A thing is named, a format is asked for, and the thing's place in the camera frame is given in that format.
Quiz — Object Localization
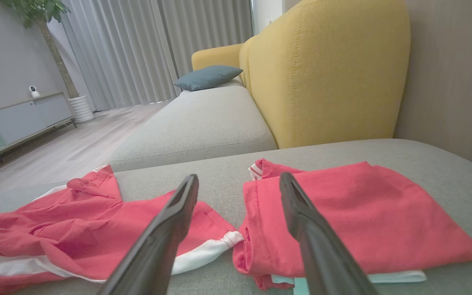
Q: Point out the red Bulls 23 jersey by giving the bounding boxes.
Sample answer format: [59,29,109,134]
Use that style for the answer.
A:
[233,159,472,293]

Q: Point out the yellow sofa backrest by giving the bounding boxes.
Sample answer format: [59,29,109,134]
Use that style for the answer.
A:
[239,0,411,149]

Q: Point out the grey pleated curtains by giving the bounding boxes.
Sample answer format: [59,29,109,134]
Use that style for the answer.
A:
[61,0,255,112]

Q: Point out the red shorts with white stripe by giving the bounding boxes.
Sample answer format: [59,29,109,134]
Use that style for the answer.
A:
[0,165,244,295]

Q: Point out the grey and green TV cabinet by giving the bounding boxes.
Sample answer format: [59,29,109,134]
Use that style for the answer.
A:
[0,92,77,165]

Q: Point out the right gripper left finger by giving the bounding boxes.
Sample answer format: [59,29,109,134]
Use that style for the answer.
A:
[99,174,200,295]

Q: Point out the white ribbed plant pot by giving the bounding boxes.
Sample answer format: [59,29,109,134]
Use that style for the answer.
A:
[68,95,96,124]

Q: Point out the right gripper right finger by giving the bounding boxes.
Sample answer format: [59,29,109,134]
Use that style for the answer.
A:
[279,172,380,295]

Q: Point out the yellow sofa armrest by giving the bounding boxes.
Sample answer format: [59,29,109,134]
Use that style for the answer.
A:
[191,44,245,71]

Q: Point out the grey sofa seat cushion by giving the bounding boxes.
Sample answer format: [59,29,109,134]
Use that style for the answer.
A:
[109,80,278,172]

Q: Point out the blue-grey throw pillow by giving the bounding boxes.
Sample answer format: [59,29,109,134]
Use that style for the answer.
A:
[174,65,243,92]

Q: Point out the indoor tree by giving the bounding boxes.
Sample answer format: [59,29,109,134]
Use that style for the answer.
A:
[0,0,81,99]

